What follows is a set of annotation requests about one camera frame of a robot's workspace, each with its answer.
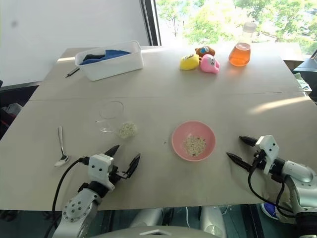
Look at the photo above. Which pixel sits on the brown plush toy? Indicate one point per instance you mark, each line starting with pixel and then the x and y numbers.
pixel 204 50

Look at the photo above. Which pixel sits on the grey robot torso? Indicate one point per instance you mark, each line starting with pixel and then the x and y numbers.
pixel 153 231

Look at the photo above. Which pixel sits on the black cloth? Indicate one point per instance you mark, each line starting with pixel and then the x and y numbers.
pixel 94 57

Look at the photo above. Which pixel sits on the black pen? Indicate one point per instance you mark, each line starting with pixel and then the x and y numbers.
pixel 72 72

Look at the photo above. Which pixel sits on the metal spoon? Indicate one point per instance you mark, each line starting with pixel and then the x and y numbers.
pixel 62 146

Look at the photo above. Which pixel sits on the flask with orange liquid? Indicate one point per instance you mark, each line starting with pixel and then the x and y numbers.
pixel 239 55

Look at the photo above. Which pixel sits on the pink plush toy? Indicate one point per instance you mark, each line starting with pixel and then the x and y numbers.
pixel 209 64

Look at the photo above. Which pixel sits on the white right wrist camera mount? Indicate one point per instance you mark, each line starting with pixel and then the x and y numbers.
pixel 268 148

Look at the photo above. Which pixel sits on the yellow plush toy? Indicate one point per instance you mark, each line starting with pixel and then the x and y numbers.
pixel 189 63

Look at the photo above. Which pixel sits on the cardboard box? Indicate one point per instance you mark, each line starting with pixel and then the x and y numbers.
pixel 292 65

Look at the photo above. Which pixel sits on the clear glass beaker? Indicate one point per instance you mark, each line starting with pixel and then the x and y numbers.
pixel 109 116

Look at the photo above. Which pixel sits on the black window frame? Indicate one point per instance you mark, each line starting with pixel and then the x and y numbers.
pixel 152 22

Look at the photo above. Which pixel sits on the blue cloth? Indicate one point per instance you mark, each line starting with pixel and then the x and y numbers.
pixel 112 55

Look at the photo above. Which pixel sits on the silver rounded robot leg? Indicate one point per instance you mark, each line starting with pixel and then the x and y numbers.
pixel 146 217
pixel 213 220

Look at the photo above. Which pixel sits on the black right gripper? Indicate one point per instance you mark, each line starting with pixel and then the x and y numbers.
pixel 260 158

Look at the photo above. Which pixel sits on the dark side desk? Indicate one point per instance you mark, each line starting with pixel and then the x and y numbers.
pixel 15 95

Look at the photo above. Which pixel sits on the white plastic bin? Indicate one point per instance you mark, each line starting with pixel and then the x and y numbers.
pixel 116 68

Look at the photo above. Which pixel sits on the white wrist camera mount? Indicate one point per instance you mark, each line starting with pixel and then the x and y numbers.
pixel 268 148
pixel 99 164

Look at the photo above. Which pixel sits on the black monitor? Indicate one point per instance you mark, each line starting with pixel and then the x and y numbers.
pixel 308 72

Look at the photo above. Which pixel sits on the blue shoe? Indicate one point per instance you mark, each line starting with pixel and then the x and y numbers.
pixel 270 210

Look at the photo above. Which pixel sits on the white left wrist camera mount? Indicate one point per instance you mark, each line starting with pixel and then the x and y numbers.
pixel 99 164

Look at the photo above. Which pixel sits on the pink bowl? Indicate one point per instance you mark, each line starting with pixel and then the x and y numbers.
pixel 179 145

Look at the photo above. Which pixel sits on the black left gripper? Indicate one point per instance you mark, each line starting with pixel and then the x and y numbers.
pixel 114 174

